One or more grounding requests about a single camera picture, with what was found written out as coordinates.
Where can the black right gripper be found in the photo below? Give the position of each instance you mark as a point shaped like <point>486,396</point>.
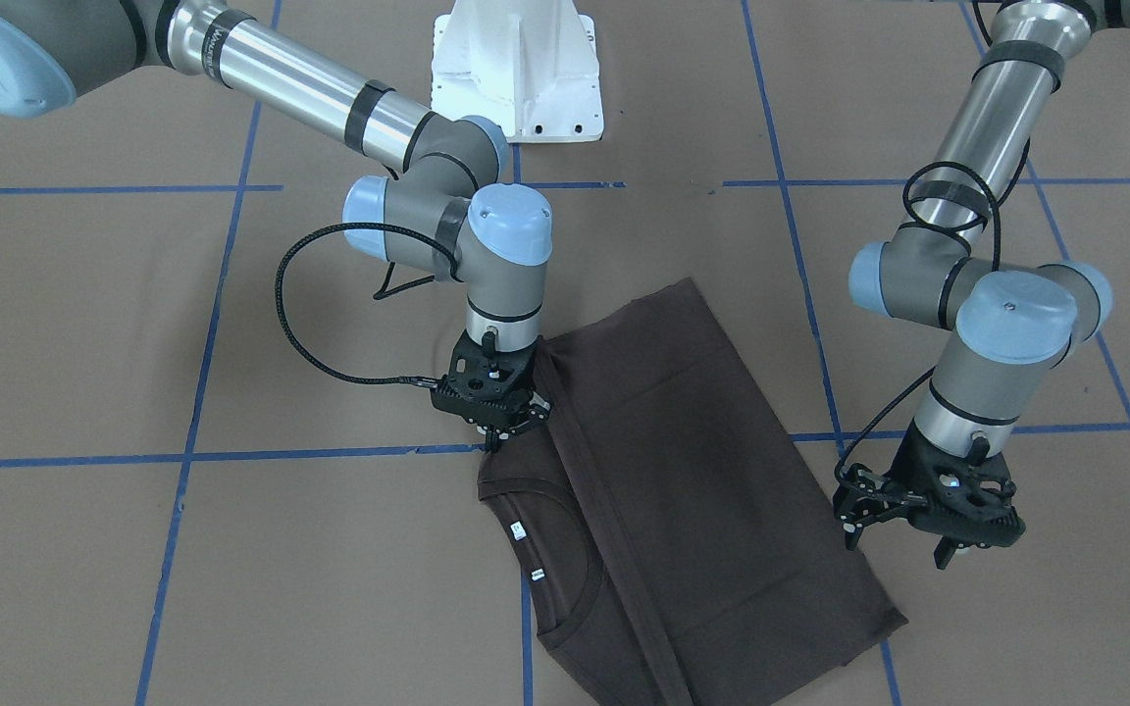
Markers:
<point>529,415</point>

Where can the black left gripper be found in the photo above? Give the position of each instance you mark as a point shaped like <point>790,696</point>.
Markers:
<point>867,498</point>

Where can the brown t-shirt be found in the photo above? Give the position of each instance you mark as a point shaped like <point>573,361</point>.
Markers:
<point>678,550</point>

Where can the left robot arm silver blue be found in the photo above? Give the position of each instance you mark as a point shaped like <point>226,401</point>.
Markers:
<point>1008,326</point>

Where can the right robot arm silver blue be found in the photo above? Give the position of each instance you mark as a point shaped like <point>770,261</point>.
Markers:
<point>440,205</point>

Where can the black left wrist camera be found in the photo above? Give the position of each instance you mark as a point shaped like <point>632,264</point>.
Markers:
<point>863,499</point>

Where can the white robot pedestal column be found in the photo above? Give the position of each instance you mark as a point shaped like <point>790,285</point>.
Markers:
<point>531,67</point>

